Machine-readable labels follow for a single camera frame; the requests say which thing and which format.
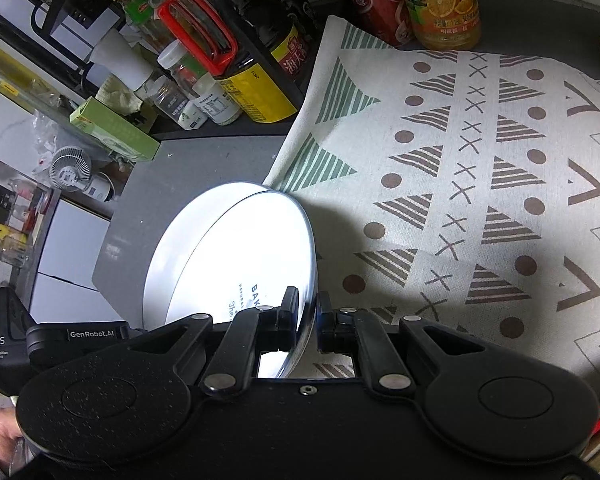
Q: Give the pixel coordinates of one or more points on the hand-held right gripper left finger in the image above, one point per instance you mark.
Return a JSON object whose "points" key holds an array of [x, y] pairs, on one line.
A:
{"points": [[289, 317]]}

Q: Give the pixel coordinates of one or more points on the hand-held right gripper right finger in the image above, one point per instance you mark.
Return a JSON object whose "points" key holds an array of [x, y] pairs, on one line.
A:
{"points": [[325, 322]]}

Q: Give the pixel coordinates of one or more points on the white printed plate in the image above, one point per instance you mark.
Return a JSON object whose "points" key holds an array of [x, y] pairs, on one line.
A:
{"points": [[240, 260]]}

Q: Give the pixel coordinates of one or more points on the person's left hand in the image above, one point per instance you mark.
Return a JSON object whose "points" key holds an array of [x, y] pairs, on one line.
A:
{"points": [[5, 432]]}

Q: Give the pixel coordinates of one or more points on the white storage box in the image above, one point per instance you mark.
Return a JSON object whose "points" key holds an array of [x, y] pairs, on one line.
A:
{"points": [[75, 240]]}

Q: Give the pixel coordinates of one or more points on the patterned fringed table cloth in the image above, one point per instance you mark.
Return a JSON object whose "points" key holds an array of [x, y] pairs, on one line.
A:
{"points": [[430, 210]]}

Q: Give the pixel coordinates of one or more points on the small white fan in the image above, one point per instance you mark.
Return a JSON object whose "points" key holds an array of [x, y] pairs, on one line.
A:
{"points": [[72, 167]]}

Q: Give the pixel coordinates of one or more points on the green cardboard box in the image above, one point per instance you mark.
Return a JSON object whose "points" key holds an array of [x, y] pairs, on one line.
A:
{"points": [[115, 127]]}

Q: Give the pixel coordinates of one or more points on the small green label bottle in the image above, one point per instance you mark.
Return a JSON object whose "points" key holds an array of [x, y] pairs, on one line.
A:
{"points": [[192, 119]]}

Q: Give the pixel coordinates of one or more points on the white capped pill bottle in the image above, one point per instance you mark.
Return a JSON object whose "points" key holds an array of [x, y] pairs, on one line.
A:
{"points": [[217, 102]]}

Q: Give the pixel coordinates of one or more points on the yellow label dark bottle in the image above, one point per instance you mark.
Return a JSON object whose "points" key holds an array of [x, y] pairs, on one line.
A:
{"points": [[255, 92]]}

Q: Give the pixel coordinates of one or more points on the crumpled white tissue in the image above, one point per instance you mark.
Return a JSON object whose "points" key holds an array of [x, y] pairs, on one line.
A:
{"points": [[117, 95]]}

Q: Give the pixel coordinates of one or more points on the clear jar with white cap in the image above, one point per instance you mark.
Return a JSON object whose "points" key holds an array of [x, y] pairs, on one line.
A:
{"points": [[180, 67]]}

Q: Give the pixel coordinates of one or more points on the white paper cup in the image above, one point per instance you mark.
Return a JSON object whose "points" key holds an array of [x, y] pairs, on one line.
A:
{"points": [[120, 57]]}

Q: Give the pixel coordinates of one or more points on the dark soy sauce bottle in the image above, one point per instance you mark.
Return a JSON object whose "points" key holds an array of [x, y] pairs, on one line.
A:
{"points": [[280, 25]]}

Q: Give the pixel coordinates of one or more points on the black metal shelf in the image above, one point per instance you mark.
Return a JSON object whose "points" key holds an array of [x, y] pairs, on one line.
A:
{"points": [[45, 20]]}

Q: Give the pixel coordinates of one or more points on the red lidded jar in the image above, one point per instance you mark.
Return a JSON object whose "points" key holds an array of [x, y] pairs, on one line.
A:
{"points": [[375, 2]]}

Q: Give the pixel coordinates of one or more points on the yellow capped bottle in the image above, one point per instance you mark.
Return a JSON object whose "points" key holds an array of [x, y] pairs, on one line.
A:
{"points": [[130, 2]]}

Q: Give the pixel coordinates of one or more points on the orange juice bottle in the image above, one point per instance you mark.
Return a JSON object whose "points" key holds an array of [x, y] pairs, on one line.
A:
{"points": [[442, 0]]}

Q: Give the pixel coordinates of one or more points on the red plastic frame tool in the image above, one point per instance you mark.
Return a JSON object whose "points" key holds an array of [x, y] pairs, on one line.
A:
{"points": [[200, 47]]}

